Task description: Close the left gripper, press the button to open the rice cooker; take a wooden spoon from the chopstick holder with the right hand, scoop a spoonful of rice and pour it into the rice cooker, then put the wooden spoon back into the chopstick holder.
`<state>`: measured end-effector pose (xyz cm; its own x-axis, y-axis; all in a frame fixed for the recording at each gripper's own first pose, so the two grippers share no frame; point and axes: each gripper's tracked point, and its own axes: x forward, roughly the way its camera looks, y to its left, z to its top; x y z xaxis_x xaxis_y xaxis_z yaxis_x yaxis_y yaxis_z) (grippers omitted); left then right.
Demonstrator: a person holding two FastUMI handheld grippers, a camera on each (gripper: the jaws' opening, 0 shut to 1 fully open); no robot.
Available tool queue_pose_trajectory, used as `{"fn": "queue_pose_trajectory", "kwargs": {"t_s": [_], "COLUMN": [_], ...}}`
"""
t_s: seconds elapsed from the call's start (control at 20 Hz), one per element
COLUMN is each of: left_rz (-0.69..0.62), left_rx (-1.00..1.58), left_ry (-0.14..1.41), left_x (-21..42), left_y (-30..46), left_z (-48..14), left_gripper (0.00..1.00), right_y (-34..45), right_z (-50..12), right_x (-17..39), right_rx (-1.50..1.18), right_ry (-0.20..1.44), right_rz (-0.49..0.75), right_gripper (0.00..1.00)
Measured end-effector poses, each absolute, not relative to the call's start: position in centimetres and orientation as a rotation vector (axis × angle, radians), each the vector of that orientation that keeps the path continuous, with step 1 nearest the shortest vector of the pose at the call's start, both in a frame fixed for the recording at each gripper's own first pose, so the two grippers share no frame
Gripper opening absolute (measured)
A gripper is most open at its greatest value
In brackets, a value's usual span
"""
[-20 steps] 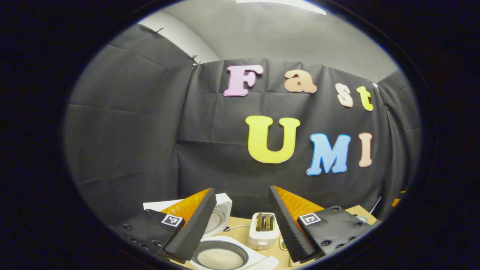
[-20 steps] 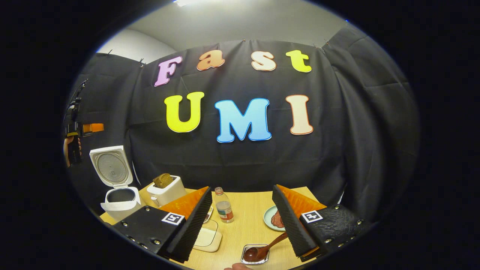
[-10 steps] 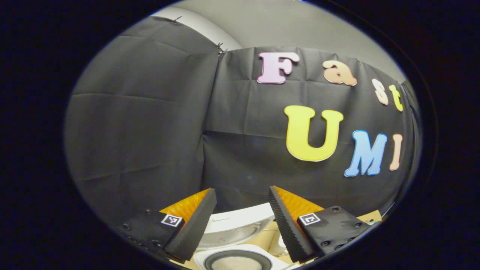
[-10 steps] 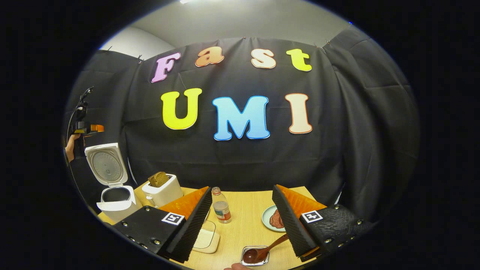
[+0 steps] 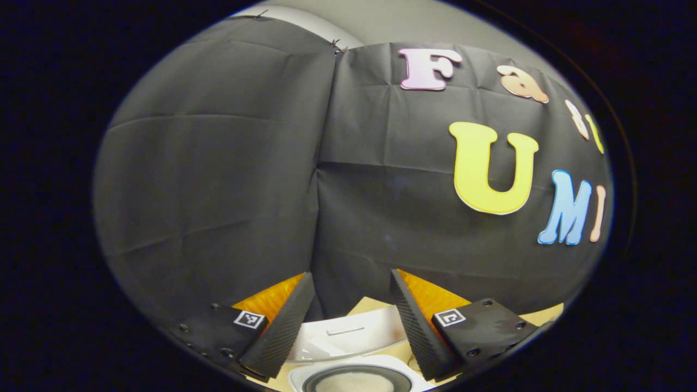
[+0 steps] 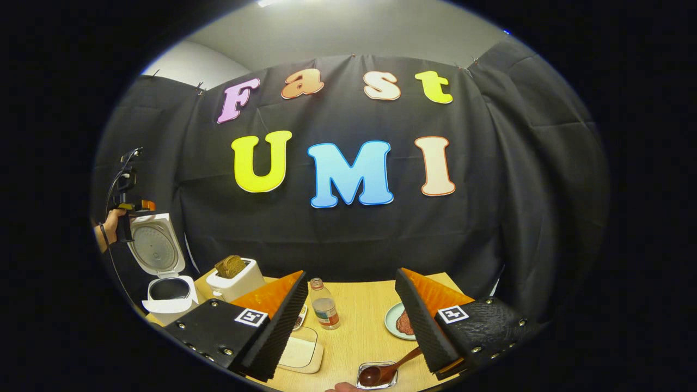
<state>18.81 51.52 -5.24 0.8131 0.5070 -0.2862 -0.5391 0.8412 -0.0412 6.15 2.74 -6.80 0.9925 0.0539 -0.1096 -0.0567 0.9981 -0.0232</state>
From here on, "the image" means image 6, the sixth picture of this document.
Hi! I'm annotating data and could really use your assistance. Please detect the clear container of white rice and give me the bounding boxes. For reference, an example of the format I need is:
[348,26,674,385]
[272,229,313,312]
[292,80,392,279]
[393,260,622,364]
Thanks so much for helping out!
[278,326,325,375]

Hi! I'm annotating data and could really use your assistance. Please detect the clear plastic water bottle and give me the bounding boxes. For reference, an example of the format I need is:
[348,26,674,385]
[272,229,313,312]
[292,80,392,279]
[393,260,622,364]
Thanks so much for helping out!
[309,278,340,330]

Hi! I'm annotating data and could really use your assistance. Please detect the white rice cooker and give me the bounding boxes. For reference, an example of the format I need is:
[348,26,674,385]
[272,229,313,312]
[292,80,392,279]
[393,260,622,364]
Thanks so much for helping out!
[127,212,199,327]

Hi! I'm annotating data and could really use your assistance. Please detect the brown wooden spoon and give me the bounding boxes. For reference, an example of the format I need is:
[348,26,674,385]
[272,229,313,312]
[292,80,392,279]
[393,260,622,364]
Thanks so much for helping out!
[358,346,424,388]

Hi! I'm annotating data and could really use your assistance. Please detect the pale green plate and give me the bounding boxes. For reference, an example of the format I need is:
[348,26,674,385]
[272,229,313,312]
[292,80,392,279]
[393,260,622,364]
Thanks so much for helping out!
[384,302,420,341]

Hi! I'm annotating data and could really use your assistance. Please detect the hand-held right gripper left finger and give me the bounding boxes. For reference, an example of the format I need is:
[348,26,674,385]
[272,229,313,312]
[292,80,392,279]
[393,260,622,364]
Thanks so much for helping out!
[163,271,309,383]

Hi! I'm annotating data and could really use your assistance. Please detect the brown bread slice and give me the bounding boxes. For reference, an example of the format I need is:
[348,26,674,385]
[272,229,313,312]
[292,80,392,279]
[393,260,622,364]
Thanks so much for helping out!
[215,254,247,279]

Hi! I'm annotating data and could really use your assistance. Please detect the black backdrop cloth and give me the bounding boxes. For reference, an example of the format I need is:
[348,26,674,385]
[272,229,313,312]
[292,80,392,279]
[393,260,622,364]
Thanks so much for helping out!
[90,38,610,327]

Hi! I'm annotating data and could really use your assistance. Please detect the white toaster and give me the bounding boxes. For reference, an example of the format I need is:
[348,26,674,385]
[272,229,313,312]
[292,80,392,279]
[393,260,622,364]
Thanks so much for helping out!
[205,258,266,303]

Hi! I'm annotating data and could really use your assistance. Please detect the small clear chopstick holder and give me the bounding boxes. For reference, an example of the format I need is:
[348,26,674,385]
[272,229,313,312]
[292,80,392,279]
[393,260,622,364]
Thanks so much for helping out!
[357,361,399,390]

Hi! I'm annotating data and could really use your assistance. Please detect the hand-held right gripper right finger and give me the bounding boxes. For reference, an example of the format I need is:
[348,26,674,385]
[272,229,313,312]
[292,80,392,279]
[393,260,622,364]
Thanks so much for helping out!
[395,267,545,381]

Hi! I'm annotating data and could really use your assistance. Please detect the black cable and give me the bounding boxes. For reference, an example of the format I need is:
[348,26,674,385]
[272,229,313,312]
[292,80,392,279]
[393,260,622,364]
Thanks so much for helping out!
[100,148,137,311]

